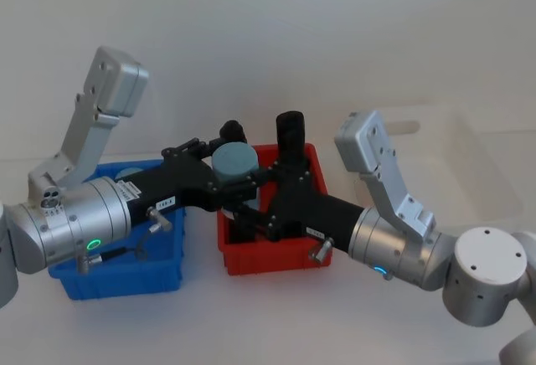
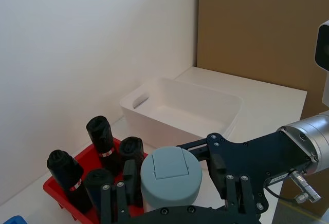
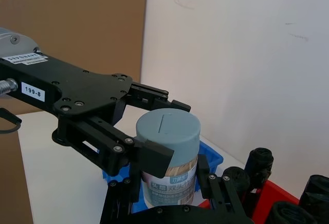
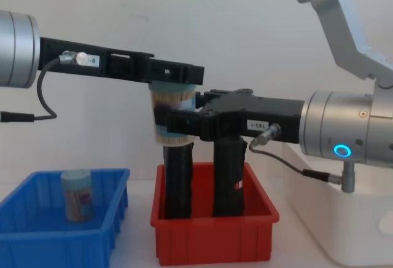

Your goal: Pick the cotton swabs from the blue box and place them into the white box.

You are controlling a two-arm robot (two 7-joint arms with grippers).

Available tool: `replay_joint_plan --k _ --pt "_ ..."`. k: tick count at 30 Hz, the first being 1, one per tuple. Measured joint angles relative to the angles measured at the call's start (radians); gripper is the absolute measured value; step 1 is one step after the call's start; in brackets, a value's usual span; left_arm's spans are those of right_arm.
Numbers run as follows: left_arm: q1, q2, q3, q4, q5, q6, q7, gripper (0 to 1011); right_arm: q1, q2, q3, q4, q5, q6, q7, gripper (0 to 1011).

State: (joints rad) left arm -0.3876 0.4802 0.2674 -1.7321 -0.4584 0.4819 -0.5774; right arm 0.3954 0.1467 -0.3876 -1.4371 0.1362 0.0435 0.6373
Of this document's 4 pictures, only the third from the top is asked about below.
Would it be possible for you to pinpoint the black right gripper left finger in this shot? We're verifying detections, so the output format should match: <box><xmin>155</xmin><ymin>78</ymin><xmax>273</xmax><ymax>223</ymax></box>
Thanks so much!
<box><xmin>99</xmin><ymin>161</ymin><xmax>143</xmax><ymax>224</ymax></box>

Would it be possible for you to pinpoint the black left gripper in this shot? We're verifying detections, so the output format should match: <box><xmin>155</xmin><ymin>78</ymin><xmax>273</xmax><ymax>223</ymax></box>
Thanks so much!
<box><xmin>0</xmin><ymin>52</ymin><xmax>192</xmax><ymax>180</ymax></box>

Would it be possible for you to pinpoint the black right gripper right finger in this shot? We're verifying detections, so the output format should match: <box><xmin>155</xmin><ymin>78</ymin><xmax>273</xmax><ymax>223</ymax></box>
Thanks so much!
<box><xmin>196</xmin><ymin>154</ymin><xmax>249</xmax><ymax>218</ymax></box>

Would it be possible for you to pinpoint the toothpick jar with grey lid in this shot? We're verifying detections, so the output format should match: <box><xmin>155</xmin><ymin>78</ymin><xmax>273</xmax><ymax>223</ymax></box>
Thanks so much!
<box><xmin>135</xmin><ymin>107</ymin><xmax>202</xmax><ymax>209</ymax></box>

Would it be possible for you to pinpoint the black bag roll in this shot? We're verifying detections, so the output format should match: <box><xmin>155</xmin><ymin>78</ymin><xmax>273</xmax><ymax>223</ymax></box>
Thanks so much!
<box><xmin>299</xmin><ymin>174</ymin><xmax>329</xmax><ymax>224</ymax></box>
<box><xmin>268</xmin><ymin>200</ymin><xmax>319</xmax><ymax>224</ymax></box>
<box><xmin>222</xmin><ymin>166</ymin><xmax>251</xmax><ymax>202</ymax></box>
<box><xmin>243</xmin><ymin>146</ymin><xmax>275</xmax><ymax>199</ymax></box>

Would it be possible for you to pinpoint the blue plastic bin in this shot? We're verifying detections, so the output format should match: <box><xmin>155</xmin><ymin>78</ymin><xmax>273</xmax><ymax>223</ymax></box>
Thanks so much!
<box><xmin>102</xmin><ymin>138</ymin><xmax>224</xmax><ymax>214</ymax></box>

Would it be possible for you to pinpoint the red plastic bin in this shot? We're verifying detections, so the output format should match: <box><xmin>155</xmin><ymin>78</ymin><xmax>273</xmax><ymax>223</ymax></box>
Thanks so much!
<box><xmin>199</xmin><ymin>179</ymin><xmax>300</xmax><ymax>224</ymax></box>

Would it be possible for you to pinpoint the brown cardboard board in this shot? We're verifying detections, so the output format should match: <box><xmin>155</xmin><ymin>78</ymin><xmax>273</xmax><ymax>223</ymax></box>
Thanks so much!
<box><xmin>0</xmin><ymin>0</ymin><xmax>149</xmax><ymax>117</ymax></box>

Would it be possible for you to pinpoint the dark cable with silver plug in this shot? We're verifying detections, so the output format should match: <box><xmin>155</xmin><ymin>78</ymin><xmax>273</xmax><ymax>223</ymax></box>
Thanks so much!
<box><xmin>0</xmin><ymin>78</ymin><xmax>23</xmax><ymax>134</ymax></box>

